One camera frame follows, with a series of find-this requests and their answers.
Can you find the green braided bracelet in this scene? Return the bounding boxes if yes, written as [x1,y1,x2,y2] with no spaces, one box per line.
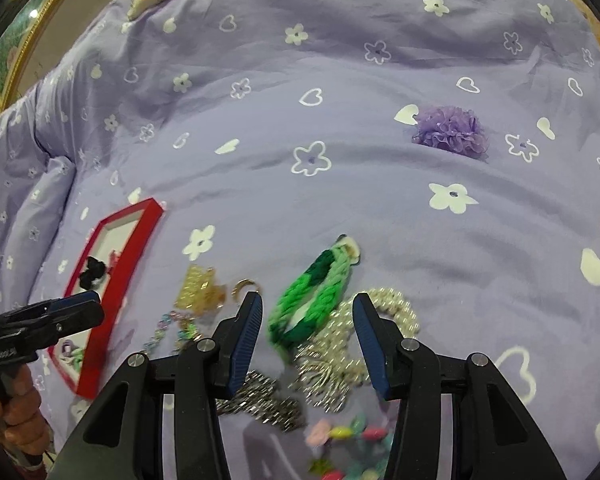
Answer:
[266,234,363,362]

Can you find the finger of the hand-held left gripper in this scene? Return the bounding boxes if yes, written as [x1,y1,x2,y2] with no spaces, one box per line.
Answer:
[0,302,106,357]
[0,290,102,330]

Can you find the person's left hand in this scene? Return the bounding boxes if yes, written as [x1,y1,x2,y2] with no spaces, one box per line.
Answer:
[0,361,49,470]

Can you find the colourful bead bracelet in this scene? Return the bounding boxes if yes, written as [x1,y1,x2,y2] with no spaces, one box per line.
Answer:
[305,410,397,479]

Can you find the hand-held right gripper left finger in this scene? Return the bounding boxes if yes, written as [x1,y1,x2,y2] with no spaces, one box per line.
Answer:
[50,291,265,480]

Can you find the small pastel hair ties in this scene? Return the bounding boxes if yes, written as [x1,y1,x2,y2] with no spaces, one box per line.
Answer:
[54,339,87,370]

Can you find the white pearl bracelet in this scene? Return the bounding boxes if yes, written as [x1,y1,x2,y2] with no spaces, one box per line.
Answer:
[330,287,422,358]

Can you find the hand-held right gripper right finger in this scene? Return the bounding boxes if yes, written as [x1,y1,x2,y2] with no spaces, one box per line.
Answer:
[352,292,569,480]

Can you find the gold beaded hair clip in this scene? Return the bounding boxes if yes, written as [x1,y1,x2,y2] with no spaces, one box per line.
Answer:
[172,265,229,319]

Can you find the black hair tie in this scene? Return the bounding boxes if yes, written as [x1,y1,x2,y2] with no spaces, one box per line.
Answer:
[79,255,113,291]

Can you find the purple floral blanket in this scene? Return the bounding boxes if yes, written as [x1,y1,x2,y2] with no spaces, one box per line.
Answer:
[0,0,600,480]

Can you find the purple ruffled scrunchie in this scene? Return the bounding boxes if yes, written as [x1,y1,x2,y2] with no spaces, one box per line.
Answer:
[411,105,491,161]

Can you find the gold ring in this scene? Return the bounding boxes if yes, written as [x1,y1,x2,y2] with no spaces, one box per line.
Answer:
[231,280,264,307]

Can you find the red jewelry tray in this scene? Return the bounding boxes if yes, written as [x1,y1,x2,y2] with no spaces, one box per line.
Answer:
[46,197,165,401]

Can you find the pastel link chain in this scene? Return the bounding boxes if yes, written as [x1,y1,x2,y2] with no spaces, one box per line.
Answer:
[142,310,204,362]

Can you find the silver chain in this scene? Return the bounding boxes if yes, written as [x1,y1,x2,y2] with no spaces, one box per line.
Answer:
[215,370,309,434]

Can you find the gold framed picture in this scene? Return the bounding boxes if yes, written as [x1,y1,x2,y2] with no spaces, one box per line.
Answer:
[0,0,98,112]

